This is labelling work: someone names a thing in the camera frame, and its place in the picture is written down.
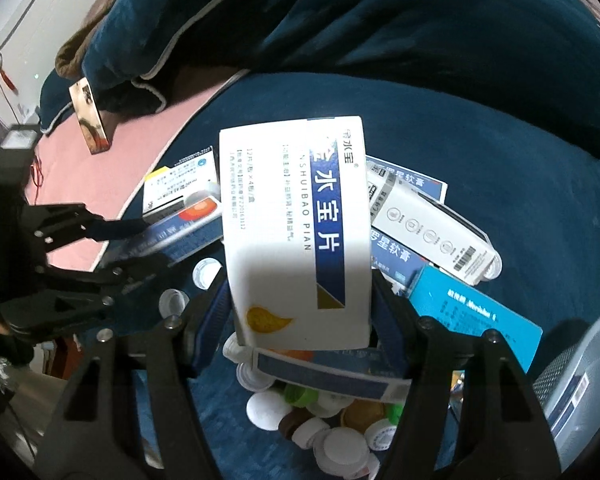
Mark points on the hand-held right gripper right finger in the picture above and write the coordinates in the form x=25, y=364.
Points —
x=387, y=325

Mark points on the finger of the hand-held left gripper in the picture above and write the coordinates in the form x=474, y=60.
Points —
x=95, y=287
x=70, y=227

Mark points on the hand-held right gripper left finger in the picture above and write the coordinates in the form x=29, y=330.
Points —
x=207, y=325

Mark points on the large white blue-striped medicine box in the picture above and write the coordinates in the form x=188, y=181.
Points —
x=280, y=240

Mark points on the long blue white ointment box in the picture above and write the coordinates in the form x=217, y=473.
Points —
x=330, y=372

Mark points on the cyan medicine box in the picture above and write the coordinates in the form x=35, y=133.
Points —
x=472, y=325

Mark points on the pink mat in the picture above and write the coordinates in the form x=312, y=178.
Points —
x=130, y=160

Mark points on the white box with round icons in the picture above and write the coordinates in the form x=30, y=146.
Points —
x=430, y=230

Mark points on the small photo card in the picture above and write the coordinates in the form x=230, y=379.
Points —
x=92, y=117

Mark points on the white yellow medicine box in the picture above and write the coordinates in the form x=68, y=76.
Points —
x=175, y=187

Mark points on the pile of plastic bottle caps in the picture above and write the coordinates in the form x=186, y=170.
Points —
x=342, y=452

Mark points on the red hanging tassel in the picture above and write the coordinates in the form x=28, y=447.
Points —
x=2, y=70

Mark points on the brown cloth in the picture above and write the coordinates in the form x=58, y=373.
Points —
x=77, y=50

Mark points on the dark blue pillow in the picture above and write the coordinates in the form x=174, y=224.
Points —
x=380, y=15

